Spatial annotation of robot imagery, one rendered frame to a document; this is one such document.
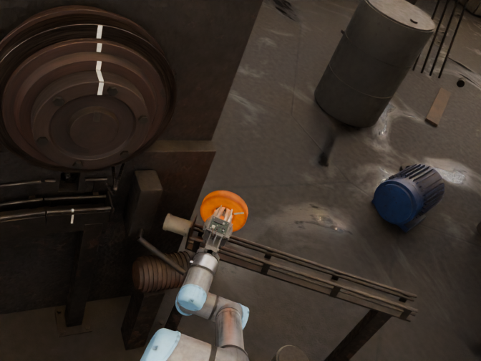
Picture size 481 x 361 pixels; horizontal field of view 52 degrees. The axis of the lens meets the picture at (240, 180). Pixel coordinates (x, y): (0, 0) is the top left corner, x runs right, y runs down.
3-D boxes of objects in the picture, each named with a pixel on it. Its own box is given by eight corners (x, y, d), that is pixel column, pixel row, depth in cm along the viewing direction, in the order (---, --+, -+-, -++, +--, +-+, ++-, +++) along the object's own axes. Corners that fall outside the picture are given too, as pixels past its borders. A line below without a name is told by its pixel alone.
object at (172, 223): (167, 221, 171) (169, 209, 167) (191, 229, 171) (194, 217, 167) (161, 233, 166) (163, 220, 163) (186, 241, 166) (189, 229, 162)
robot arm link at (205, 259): (211, 280, 145) (186, 270, 145) (216, 267, 148) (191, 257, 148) (217, 271, 139) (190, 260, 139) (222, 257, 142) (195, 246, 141)
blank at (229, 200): (210, 228, 167) (208, 235, 164) (195, 192, 159) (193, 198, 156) (253, 224, 162) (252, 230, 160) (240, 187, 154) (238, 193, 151)
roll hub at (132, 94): (28, 158, 125) (33, 65, 107) (135, 157, 139) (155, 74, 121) (30, 173, 122) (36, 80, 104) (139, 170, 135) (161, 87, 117)
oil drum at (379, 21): (301, 83, 416) (349, -18, 359) (355, 87, 444) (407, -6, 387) (334, 128, 380) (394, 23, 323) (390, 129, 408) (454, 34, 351)
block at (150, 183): (121, 215, 176) (132, 167, 161) (142, 213, 180) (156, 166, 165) (127, 238, 170) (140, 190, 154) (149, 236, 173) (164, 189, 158)
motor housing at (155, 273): (112, 326, 205) (134, 248, 171) (162, 318, 215) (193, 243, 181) (118, 355, 197) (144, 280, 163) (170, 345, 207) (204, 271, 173)
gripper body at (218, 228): (235, 222, 148) (222, 256, 141) (228, 234, 155) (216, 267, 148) (211, 213, 147) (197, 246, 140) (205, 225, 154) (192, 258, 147)
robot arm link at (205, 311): (204, 324, 150) (212, 314, 141) (169, 311, 149) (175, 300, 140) (212, 301, 154) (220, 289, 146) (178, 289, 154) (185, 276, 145)
